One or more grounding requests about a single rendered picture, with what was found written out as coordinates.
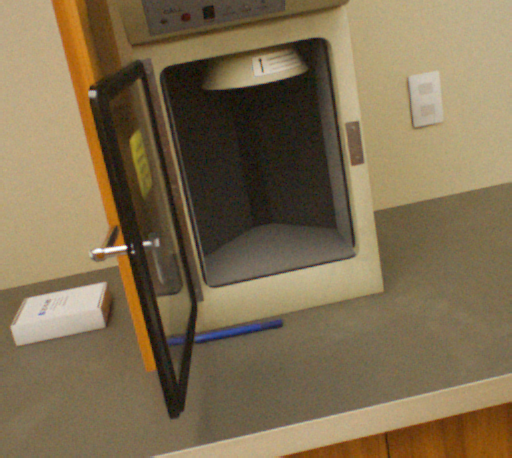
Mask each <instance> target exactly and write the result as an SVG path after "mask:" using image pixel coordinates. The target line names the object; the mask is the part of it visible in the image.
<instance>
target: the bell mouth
mask: <svg viewBox="0 0 512 458"><path fill-rule="evenodd" d="M307 70H308V66H307V64H306V63H305V61H304V60H303V58H302V56H301V55H300V53H299V52H298V50H297V49H295V46H294V44H293V43H292V42H287V43H282V44H276V45H271V46H266V47H260V49H254V50H249V51H244V52H238V53H233V54H227V55H221V56H216V57H211V58H208V62H207V68H206V72H204V77H203V82H202V86H201V88H202V89H203V90H210V91H215V90H229V89H238V88H244V87H245V86H252V85H257V84H263V83H268V82H273V81H278V80H282V79H286V78H290V77H293V76H297V75H300V74H302V73H305V72H306V71H307Z"/></svg>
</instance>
